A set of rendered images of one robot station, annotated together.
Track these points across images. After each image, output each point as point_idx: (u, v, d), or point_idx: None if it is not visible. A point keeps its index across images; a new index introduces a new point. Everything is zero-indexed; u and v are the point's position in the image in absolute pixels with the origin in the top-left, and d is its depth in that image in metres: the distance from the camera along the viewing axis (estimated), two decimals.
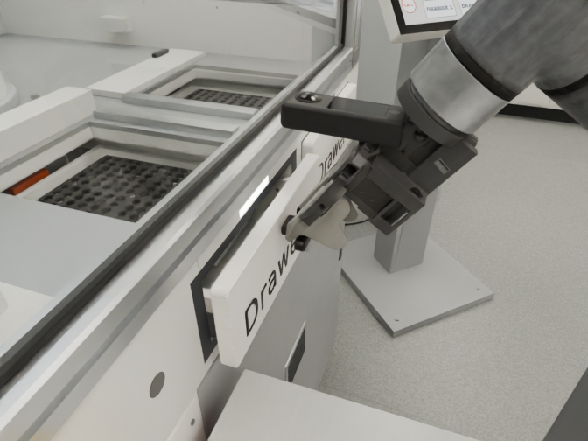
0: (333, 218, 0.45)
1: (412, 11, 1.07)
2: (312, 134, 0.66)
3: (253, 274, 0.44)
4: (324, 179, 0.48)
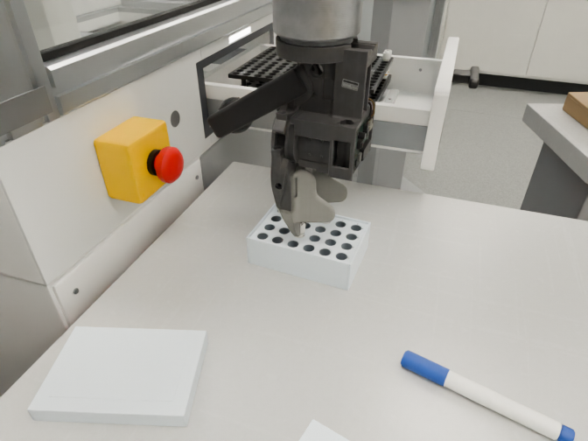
0: (306, 192, 0.45)
1: None
2: None
3: None
4: None
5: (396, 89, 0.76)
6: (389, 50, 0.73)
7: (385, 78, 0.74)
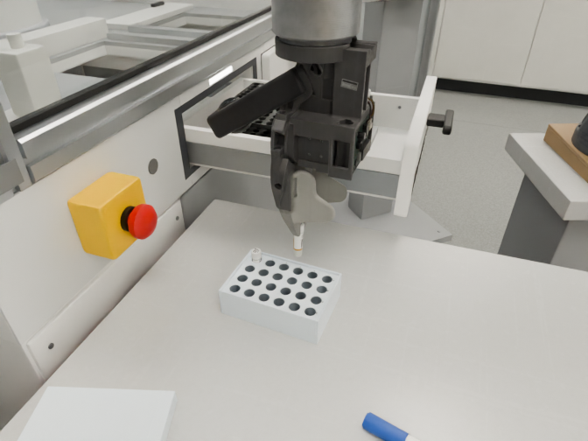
0: (306, 192, 0.45)
1: None
2: (269, 51, 0.89)
3: (420, 144, 0.59)
4: None
5: (376, 127, 0.77)
6: (368, 89, 0.74)
7: None
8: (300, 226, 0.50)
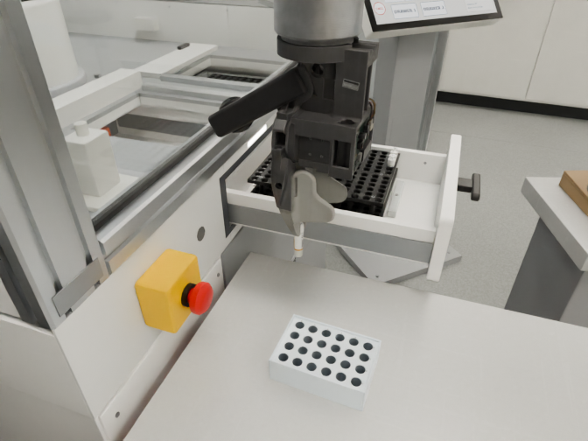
0: (306, 192, 0.45)
1: (382, 13, 1.34)
2: None
3: None
4: None
5: (402, 182, 0.81)
6: (396, 149, 0.78)
7: None
8: (391, 160, 0.75)
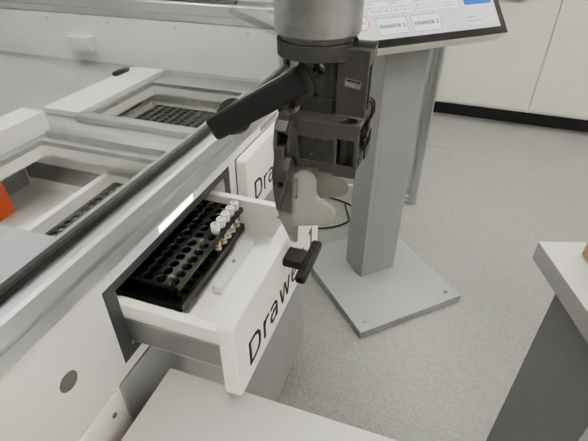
0: (307, 193, 0.44)
1: (365, 29, 1.13)
2: (247, 152, 0.72)
3: (256, 307, 0.47)
4: None
5: (251, 241, 0.66)
6: (235, 202, 0.63)
7: (232, 232, 0.63)
8: (219, 220, 0.59)
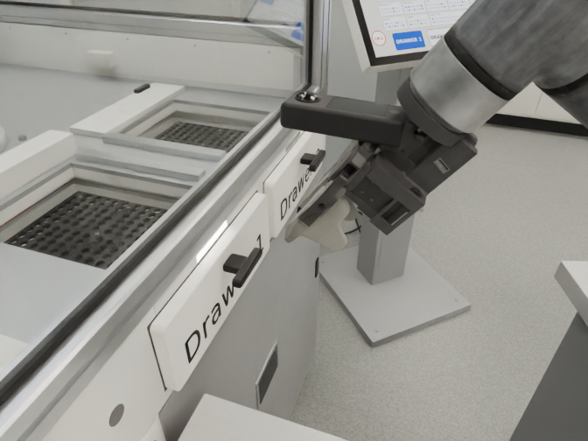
0: (333, 218, 0.45)
1: (382, 44, 1.13)
2: (274, 174, 0.72)
3: (192, 310, 0.51)
4: (324, 178, 0.48)
5: None
6: None
7: None
8: None
